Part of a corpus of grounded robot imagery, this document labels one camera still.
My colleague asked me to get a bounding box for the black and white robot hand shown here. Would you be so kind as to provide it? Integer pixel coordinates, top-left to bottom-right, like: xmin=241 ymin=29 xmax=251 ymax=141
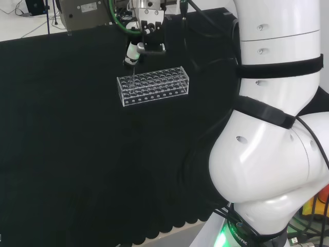
xmin=123 ymin=0 xmax=168 ymax=69

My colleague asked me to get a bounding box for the clear glass test tube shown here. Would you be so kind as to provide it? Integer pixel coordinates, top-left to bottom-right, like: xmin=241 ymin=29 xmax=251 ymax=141
xmin=129 ymin=65 xmax=137 ymax=90

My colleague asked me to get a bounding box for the clear plastic test tube rack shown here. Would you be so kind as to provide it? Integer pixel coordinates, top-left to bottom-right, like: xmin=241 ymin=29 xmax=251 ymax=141
xmin=116 ymin=66 xmax=190 ymax=108

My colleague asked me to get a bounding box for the grey metal equipment box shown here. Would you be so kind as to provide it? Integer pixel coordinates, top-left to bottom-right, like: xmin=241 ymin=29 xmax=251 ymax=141
xmin=56 ymin=0 xmax=129 ymax=32

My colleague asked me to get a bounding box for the blue tripod leg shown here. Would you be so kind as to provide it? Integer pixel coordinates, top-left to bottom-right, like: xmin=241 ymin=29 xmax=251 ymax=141
xmin=44 ymin=0 xmax=51 ymax=36

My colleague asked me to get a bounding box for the black bench cloth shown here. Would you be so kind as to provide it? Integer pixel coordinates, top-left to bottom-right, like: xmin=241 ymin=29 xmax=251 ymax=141
xmin=0 ymin=7 xmax=242 ymax=245

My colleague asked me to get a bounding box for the yellow stop button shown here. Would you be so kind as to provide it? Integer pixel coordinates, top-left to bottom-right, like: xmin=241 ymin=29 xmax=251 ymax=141
xmin=301 ymin=184 xmax=329 ymax=220

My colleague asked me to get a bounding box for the green cable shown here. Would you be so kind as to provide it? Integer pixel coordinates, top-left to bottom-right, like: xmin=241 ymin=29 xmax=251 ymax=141
xmin=107 ymin=0 xmax=143 ymax=35

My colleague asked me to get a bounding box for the thick black cable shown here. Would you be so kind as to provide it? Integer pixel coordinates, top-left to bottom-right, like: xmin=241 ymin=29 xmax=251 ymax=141
xmin=179 ymin=0 xmax=239 ymax=76

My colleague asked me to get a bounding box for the thin black cable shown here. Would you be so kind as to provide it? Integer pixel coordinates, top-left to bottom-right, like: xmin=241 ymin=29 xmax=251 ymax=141
xmin=295 ymin=115 xmax=329 ymax=169

